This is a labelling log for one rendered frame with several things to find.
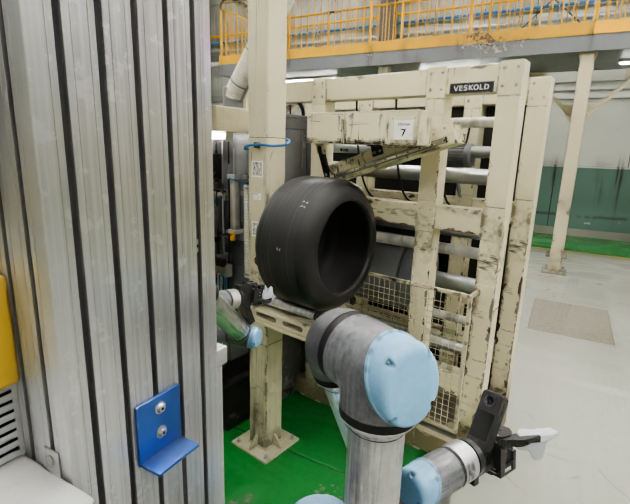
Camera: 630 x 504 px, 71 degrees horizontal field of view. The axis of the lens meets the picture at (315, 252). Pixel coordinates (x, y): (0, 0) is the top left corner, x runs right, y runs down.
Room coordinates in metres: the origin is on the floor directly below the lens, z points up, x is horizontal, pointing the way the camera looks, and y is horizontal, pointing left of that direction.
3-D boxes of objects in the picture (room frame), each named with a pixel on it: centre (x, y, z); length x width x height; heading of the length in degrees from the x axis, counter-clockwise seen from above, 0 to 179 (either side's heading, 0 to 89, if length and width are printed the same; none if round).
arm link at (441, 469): (0.68, -0.22, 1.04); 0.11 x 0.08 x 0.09; 125
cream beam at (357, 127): (2.18, -0.25, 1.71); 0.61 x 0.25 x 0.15; 52
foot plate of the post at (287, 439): (2.17, 0.24, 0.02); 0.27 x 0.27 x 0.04; 52
